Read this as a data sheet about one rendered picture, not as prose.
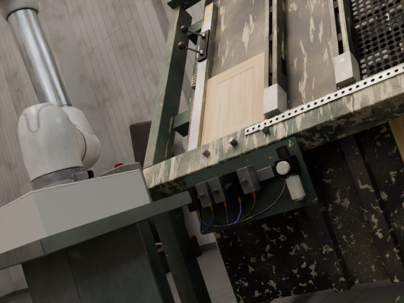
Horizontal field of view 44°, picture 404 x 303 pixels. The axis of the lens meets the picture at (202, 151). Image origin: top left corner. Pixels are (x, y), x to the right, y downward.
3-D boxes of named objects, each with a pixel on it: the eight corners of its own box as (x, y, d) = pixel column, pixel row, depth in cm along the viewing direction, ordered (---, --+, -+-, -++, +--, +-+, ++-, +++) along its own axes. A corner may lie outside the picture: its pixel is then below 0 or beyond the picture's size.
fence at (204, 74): (193, 157, 207) (187, 153, 204) (210, 11, 262) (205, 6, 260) (202, 153, 204) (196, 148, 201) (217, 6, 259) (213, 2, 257)
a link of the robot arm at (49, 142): (19, 183, 139) (-1, 109, 141) (47, 184, 157) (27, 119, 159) (73, 165, 137) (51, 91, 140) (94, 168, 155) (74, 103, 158)
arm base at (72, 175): (68, 184, 131) (62, 165, 132) (18, 206, 142) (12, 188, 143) (115, 177, 146) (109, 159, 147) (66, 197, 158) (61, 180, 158)
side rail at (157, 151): (159, 181, 224) (142, 169, 217) (184, 21, 288) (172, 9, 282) (169, 177, 221) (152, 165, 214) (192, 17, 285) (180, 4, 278)
